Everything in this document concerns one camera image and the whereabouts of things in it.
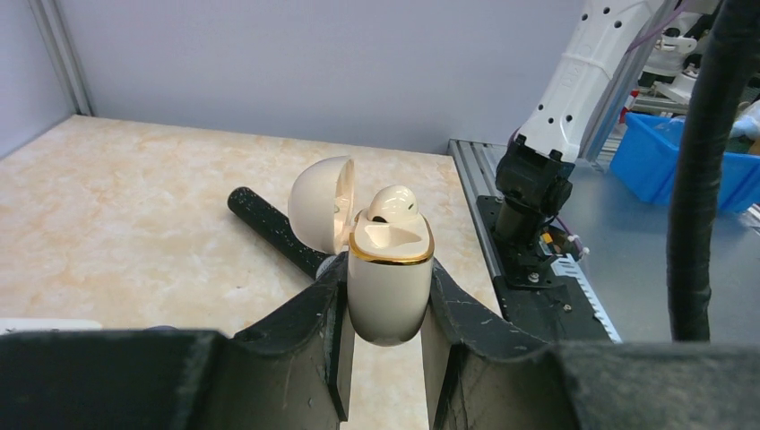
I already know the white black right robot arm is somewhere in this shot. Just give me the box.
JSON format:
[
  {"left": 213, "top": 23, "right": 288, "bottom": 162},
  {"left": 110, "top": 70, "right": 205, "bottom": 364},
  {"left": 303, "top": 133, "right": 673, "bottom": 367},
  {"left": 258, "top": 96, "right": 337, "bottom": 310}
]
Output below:
[{"left": 493, "top": 1, "right": 662, "bottom": 282}]

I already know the blue plastic bin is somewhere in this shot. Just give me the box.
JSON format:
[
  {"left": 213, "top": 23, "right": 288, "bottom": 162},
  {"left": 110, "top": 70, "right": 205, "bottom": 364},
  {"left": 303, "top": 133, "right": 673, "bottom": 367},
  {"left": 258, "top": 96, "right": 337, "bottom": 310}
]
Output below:
[{"left": 609, "top": 111, "right": 760, "bottom": 215}]

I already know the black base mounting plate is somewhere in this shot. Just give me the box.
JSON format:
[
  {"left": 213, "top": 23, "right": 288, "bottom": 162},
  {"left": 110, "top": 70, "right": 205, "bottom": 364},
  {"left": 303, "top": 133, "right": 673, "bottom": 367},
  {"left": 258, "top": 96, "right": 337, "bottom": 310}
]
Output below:
[{"left": 476, "top": 195, "right": 622, "bottom": 343}]

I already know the black microphone grey head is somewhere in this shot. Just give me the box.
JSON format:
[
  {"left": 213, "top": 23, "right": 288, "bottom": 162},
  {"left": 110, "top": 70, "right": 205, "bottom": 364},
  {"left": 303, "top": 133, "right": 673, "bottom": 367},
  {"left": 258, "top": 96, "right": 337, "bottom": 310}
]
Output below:
[{"left": 227, "top": 186, "right": 335, "bottom": 280}]

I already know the cream earbud charging case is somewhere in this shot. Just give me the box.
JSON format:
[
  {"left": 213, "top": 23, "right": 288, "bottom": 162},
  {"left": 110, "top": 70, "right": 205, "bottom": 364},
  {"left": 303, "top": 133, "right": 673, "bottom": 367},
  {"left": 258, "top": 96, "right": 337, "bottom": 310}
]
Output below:
[{"left": 288, "top": 156, "right": 435, "bottom": 347}]

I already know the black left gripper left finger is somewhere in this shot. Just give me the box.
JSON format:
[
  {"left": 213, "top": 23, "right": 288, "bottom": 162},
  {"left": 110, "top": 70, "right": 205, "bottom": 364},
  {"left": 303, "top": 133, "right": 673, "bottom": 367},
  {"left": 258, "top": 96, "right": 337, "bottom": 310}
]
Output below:
[{"left": 1, "top": 256, "right": 348, "bottom": 429}]

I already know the cream earbud with stem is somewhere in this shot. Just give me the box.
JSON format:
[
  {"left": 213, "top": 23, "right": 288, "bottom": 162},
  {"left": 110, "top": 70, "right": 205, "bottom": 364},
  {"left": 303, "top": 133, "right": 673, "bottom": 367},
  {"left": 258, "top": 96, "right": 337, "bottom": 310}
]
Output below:
[{"left": 367, "top": 185, "right": 419, "bottom": 223}]

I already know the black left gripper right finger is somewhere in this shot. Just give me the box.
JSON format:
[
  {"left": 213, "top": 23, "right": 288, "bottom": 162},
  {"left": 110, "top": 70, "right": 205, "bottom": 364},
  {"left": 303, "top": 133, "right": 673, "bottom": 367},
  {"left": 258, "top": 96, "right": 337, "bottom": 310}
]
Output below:
[{"left": 421, "top": 263, "right": 759, "bottom": 429}]

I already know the green white chessboard mat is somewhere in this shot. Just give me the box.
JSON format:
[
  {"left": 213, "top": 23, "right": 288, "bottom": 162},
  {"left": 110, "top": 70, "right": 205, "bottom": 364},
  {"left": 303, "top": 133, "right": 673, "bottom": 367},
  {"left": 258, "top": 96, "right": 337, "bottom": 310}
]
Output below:
[{"left": 1, "top": 318, "right": 103, "bottom": 335}]

